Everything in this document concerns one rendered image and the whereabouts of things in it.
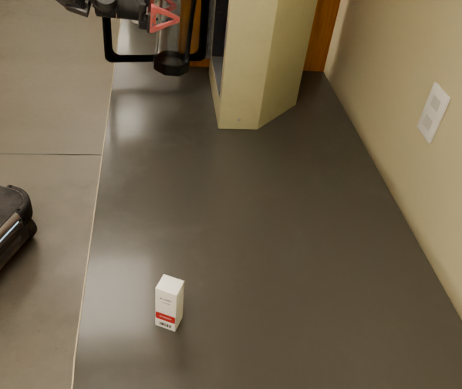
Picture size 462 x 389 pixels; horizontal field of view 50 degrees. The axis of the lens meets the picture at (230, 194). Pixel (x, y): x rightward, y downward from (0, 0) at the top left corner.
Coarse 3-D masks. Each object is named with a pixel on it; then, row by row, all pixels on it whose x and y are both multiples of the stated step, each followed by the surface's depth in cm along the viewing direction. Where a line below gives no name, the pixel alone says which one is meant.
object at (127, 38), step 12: (156, 0) 138; (120, 24) 140; (132, 24) 141; (156, 24) 142; (120, 36) 142; (132, 36) 143; (144, 36) 144; (156, 36) 145; (192, 36) 148; (120, 48) 145; (132, 48) 145; (144, 48) 146; (192, 48) 150
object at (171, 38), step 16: (160, 0) 123; (176, 0) 120; (192, 0) 122; (160, 16) 125; (192, 16) 125; (160, 32) 127; (176, 32) 126; (160, 48) 130; (176, 48) 128; (176, 64) 132
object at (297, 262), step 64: (128, 64) 158; (128, 128) 130; (192, 128) 133; (320, 128) 140; (128, 192) 111; (192, 192) 113; (256, 192) 115; (320, 192) 117; (384, 192) 120; (128, 256) 96; (192, 256) 98; (256, 256) 100; (320, 256) 101; (384, 256) 103; (128, 320) 85; (192, 320) 86; (256, 320) 88; (320, 320) 89; (384, 320) 90; (448, 320) 92; (128, 384) 76; (192, 384) 77; (256, 384) 78; (320, 384) 79; (384, 384) 81; (448, 384) 82
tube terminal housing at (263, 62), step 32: (256, 0) 113; (288, 0) 117; (256, 32) 118; (288, 32) 124; (224, 64) 122; (256, 64) 123; (288, 64) 132; (224, 96) 128; (256, 96) 129; (288, 96) 142; (224, 128) 134; (256, 128) 136
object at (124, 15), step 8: (120, 0) 121; (128, 0) 121; (136, 0) 122; (120, 8) 121; (128, 8) 121; (136, 8) 122; (144, 8) 120; (120, 16) 123; (128, 16) 123; (136, 16) 123
